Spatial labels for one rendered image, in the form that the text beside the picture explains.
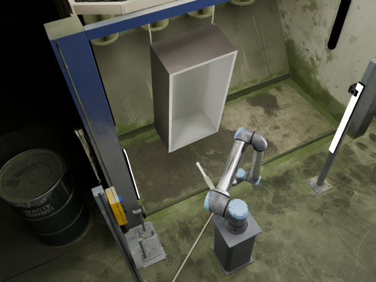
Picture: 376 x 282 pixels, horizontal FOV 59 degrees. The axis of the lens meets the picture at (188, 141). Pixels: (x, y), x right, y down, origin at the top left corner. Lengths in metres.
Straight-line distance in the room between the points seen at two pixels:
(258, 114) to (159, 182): 1.62
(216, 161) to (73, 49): 2.49
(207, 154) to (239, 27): 1.73
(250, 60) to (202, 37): 1.97
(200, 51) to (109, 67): 1.64
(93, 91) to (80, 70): 0.16
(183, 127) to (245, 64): 1.45
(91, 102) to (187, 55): 0.92
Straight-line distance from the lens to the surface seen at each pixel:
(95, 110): 2.11
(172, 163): 3.92
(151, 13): 1.89
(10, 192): 3.15
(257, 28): 4.75
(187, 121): 3.70
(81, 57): 1.89
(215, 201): 2.62
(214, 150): 4.01
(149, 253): 2.57
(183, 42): 2.74
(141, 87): 4.14
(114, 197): 1.95
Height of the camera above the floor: 3.15
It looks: 49 degrees down
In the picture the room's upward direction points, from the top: 4 degrees counter-clockwise
